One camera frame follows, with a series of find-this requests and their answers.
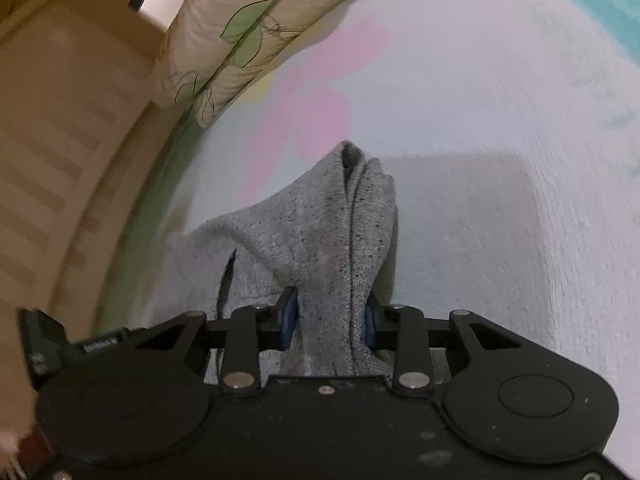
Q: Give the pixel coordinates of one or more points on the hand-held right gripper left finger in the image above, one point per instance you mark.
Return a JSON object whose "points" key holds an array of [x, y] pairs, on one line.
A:
{"points": [[289, 322]]}

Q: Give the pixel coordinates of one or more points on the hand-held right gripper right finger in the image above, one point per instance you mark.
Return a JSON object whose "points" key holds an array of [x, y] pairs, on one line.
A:
{"points": [[370, 330]]}

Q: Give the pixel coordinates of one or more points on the grey pants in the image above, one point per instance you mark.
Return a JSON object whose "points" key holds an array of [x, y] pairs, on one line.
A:
{"points": [[320, 240]]}

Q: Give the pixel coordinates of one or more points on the green bed sheet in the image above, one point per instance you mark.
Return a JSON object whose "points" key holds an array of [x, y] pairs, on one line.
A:
{"points": [[150, 220]]}

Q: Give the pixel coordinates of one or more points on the printed fuzzy blanket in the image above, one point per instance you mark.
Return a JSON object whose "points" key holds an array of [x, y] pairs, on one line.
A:
{"points": [[475, 110]]}

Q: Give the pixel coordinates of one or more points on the floral cream pillow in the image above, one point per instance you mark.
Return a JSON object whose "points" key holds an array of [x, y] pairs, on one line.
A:
{"points": [[240, 35]]}

